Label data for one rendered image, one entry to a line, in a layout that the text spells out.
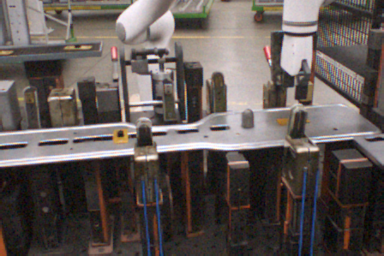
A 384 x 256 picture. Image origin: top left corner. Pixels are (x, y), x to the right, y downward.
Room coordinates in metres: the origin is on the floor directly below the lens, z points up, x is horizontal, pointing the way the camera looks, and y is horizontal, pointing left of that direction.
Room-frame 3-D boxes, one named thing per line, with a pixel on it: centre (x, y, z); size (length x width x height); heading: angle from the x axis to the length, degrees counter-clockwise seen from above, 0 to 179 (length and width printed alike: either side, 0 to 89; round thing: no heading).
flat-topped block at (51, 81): (1.35, 0.45, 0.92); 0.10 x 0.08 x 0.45; 97
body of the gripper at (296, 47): (1.10, -0.28, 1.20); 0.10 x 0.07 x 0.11; 7
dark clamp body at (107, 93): (1.24, 0.24, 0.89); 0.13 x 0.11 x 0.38; 7
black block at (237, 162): (0.91, -0.11, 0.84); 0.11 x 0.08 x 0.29; 7
